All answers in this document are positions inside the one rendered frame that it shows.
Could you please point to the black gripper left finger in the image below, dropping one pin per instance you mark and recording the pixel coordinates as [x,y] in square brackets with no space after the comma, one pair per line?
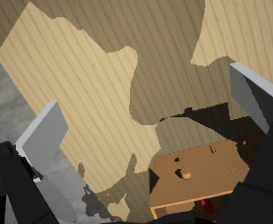
[35,149]

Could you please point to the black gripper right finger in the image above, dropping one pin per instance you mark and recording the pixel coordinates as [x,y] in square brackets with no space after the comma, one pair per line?
[251,202]

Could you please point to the red nine-volt battery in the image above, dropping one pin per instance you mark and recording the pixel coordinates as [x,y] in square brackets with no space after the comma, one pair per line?
[207,206]

